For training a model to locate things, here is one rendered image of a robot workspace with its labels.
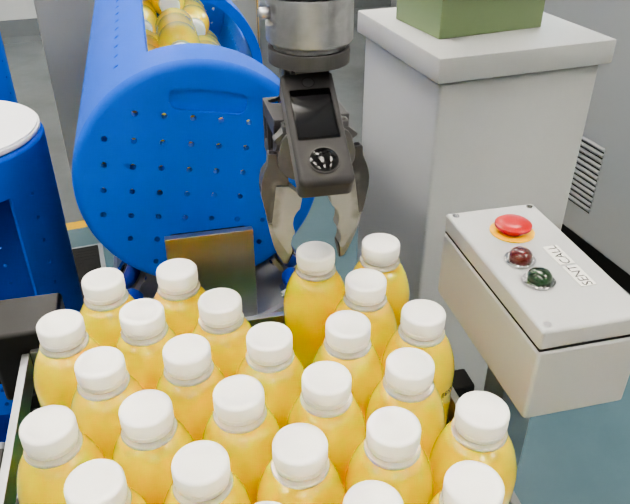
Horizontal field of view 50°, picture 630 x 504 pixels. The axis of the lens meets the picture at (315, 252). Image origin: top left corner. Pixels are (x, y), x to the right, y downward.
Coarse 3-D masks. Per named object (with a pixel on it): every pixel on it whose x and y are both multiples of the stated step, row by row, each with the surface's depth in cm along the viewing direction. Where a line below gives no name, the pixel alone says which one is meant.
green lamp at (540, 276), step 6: (534, 270) 60; (540, 270) 60; (546, 270) 60; (528, 276) 60; (534, 276) 59; (540, 276) 59; (546, 276) 59; (552, 276) 60; (534, 282) 59; (540, 282) 59; (546, 282) 59
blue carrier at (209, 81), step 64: (128, 0) 100; (128, 64) 74; (192, 64) 71; (256, 64) 77; (128, 128) 73; (192, 128) 75; (256, 128) 77; (128, 192) 77; (192, 192) 79; (256, 192) 81; (128, 256) 81; (256, 256) 86
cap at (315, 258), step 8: (304, 248) 68; (312, 248) 68; (320, 248) 68; (328, 248) 68; (296, 256) 68; (304, 256) 67; (312, 256) 67; (320, 256) 67; (328, 256) 67; (304, 264) 67; (312, 264) 66; (320, 264) 66; (328, 264) 67; (304, 272) 67; (312, 272) 67; (320, 272) 67; (328, 272) 67
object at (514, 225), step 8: (504, 216) 68; (512, 216) 68; (520, 216) 68; (496, 224) 67; (504, 224) 66; (512, 224) 66; (520, 224) 66; (528, 224) 66; (504, 232) 66; (512, 232) 66; (520, 232) 66; (528, 232) 66
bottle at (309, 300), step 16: (336, 272) 69; (288, 288) 69; (304, 288) 68; (320, 288) 67; (336, 288) 68; (288, 304) 69; (304, 304) 68; (320, 304) 68; (336, 304) 68; (288, 320) 70; (304, 320) 68; (320, 320) 68; (304, 336) 70; (320, 336) 69; (304, 352) 71; (304, 368) 72
